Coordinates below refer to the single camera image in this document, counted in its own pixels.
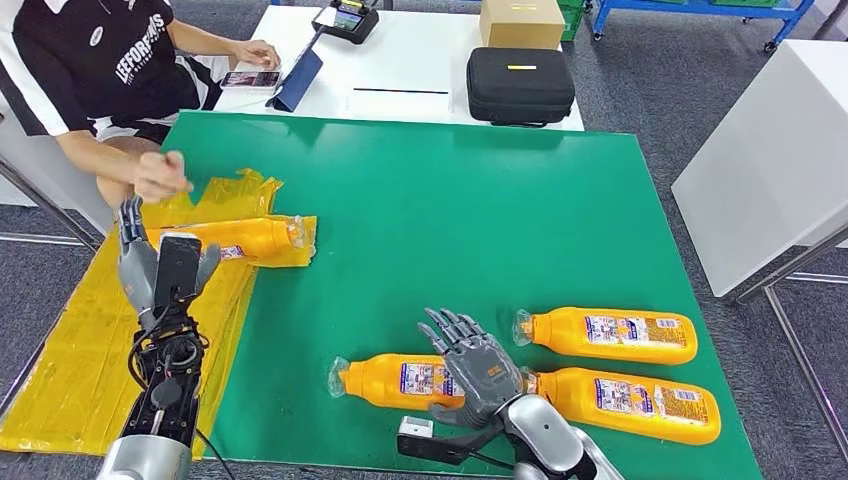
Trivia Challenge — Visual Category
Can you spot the person's left hand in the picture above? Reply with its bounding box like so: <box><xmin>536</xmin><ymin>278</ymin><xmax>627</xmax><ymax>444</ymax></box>
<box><xmin>231</xmin><ymin>38</ymin><xmax>282</xmax><ymax>71</ymax></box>

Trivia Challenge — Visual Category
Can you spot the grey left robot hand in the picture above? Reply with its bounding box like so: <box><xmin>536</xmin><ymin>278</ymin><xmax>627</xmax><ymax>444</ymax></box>
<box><xmin>117</xmin><ymin>195</ymin><xmax>222</xmax><ymax>319</ymax></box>

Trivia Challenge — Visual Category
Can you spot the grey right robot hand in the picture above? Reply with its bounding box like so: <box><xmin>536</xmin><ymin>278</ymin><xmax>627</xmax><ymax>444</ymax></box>
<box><xmin>417</xmin><ymin>307</ymin><xmax>525</xmax><ymax>431</ymax></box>

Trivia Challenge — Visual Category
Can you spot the person's right hand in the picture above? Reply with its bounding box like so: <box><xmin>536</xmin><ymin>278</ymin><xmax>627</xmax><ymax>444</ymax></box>
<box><xmin>132</xmin><ymin>150</ymin><xmax>195</xmax><ymax>205</ymax></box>

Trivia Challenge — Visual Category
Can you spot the smartphone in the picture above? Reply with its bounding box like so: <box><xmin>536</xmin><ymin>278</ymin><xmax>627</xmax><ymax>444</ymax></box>
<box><xmin>219</xmin><ymin>70</ymin><xmax>282</xmax><ymax>90</ymax></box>

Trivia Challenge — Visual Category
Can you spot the orange detergent bottle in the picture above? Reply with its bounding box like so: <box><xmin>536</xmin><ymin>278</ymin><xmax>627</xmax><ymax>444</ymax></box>
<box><xmin>511</xmin><ymin>306</ymin><xmax>700</xmax><ymax>366</ymax></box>
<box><xmin>523</xmin><ymin>367</ymin><xmax>722</xmax><ymax>446</ymax></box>
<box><xmin>145</xmin><ymin>215</ymin><xmax>309</xmax><ymax>264</ymax></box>
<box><xmin>327</xmin><ymin>354</ymin><xmax>468</xmax><ymax>413</ymax></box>

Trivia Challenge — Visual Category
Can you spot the blue tablet cover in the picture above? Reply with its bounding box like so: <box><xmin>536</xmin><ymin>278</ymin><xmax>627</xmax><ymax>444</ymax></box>
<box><xmin>266</xmin><ymin>31</ymin><xmax>325</xmax><ymax>113</ymax></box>

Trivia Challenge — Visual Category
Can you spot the black remote controller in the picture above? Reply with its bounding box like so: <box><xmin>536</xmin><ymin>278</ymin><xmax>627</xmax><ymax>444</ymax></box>
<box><xmin>311</xmin><ymin>0</ymin><xmax>381</xmax><ymax>46</ymax></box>

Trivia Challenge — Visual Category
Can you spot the yellow taped cardboard mat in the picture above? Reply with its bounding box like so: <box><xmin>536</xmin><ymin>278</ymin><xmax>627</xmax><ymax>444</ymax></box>
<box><xmin>0</xmin><ymin>168</ymin><xmax>318</xmax><ymax>458</ymax></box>

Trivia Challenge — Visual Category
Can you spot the white table with metal legs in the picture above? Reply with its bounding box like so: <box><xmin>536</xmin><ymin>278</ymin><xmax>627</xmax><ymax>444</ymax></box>
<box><xmin>670</xmin><ymin>39</ymin><xmax>848</xmax><ymax>465</ymax></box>
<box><xmin>0</xmin><ymin>99</ymin><xmax>117</xmax><ymax>253</ymax></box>

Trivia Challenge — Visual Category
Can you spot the person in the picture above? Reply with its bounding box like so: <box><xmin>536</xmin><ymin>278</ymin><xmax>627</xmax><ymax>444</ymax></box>
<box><xmin>0</xmin><ymin>0</ymin><xmax>282</xmax><ymax>210</ymax></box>

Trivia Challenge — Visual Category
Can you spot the black pen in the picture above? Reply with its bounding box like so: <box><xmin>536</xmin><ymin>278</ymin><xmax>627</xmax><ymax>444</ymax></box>
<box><xmin>352</xmin><ymin>87</ymin><xmax>450</xmax><ymax>96</ymax></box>

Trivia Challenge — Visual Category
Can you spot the black zip carrying case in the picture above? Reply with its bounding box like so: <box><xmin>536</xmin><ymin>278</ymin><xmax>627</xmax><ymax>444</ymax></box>
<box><xmin>466</xmin><ymin>46</ymin><xmax>576</xmax><ymax>128</ymax></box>

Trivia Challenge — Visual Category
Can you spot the brown cardboard box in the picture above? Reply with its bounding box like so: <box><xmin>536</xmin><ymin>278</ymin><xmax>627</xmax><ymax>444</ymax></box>
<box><xmin>479</xmin><ymin>0</ymin><xmax>567</xmax><ymax>51</ymax></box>

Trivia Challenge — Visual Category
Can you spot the blue wheeled metal rack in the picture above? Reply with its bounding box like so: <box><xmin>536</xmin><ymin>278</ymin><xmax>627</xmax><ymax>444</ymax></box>
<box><xmin>586</xmin><ymin>0</ymin><xmax>817</xmax><ymax>54</ymax></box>

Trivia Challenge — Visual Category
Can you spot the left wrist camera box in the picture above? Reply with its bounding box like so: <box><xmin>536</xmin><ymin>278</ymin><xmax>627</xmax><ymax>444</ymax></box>
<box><xmin>153</xmin><ymin>231</ymin><xmax>203</xmax><ymax>310</ymax></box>

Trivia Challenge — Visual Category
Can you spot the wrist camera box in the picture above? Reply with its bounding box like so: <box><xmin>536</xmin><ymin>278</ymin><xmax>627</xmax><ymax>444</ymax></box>
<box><xmin>153</xmin><ymin>231</ymin><xmax>203</xmax><ymax>310</ymax></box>
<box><xmin>396</xmin><ymin>415</ymin><xmax>506</xmax><ymax>466</ymax></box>

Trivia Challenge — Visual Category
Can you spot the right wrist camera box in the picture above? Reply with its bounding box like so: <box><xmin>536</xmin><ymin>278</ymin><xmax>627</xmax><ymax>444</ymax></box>
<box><xmin>396</xmin><ymin>415</ymin><xmax>506</xmax><ymax>466</ymax></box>

